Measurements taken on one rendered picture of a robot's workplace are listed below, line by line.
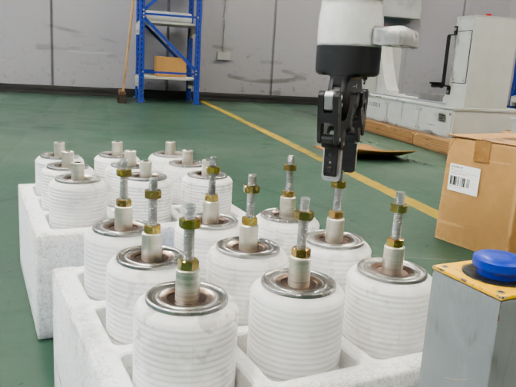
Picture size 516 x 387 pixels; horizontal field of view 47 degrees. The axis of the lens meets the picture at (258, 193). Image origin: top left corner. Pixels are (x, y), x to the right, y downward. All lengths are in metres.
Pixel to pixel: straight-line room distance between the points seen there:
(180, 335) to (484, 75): 3.40
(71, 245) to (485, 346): 0.70
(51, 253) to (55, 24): 5.79
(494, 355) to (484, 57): 3.37
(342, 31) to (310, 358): 0.35
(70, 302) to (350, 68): 0.42
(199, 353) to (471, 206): 1.26
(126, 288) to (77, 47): 6.13
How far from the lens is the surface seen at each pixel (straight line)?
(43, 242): 1.00
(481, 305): 0.47
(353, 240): 0.75
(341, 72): 0.68
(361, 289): 0.64
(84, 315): 0.70
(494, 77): 3.83
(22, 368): 0.98
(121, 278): 0.62
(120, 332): 0.65
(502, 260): 0.49
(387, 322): 0.64
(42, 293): 1.03
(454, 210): 1.73
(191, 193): 1.08
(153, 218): 0.64
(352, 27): 0.68
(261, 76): 6.93
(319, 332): 0.58
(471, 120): 3.77
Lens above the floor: 0.47
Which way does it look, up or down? 13 degrees down
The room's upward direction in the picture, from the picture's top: 3 degrees clockwise
